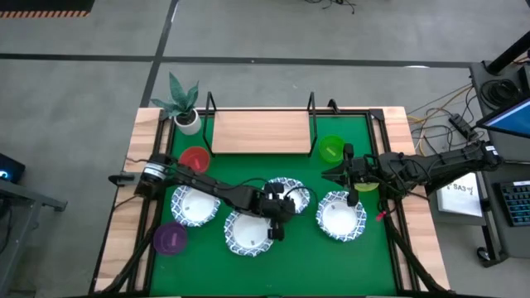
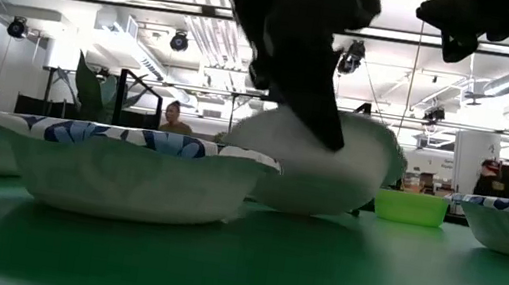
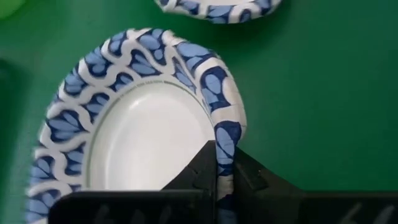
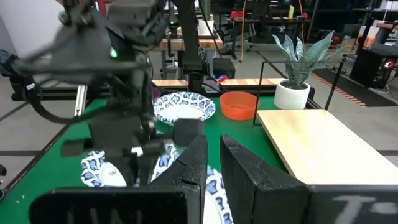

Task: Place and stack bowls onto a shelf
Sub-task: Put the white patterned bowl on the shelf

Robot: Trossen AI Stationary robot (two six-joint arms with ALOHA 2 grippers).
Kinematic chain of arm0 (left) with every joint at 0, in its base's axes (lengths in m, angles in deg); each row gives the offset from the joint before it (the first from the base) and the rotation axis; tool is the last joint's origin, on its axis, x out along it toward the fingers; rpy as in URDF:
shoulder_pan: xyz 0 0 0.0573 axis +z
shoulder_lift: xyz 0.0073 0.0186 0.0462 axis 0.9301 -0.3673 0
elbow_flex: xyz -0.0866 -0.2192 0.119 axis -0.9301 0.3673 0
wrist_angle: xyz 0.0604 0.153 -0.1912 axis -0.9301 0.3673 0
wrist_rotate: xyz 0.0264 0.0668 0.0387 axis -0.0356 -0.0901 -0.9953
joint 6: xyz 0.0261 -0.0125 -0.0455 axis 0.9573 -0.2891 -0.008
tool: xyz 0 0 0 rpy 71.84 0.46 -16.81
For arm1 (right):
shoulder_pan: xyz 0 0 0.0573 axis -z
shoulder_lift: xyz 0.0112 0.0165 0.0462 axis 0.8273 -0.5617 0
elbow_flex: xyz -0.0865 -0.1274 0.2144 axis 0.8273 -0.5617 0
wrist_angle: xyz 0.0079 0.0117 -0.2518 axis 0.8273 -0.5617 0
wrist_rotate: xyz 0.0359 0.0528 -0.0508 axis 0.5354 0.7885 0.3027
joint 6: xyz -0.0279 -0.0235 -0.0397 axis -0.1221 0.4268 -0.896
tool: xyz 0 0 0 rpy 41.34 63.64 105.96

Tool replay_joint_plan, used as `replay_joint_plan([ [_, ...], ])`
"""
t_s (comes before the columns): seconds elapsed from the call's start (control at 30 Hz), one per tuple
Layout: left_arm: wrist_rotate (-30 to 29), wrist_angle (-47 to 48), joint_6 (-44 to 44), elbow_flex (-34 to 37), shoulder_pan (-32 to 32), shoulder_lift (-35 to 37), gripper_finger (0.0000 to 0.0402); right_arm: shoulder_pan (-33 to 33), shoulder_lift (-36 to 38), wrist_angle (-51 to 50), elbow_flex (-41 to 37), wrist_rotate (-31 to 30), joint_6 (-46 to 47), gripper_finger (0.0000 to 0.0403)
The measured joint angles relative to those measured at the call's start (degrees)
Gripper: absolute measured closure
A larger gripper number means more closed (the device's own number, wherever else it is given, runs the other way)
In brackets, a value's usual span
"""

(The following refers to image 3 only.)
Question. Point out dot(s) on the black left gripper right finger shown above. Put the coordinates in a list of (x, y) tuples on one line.
[(280, 205)]

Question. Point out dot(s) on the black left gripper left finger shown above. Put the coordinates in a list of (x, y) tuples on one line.
[(186, 205)]

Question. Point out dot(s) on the blue patterned paper bowl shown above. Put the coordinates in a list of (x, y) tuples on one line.
[(140, 133), (217, 12)]

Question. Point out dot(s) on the lime green plastic bowl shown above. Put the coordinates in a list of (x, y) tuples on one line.
[(7, 6)]

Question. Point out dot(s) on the green table mat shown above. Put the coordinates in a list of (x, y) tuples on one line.
[(311, 93)]

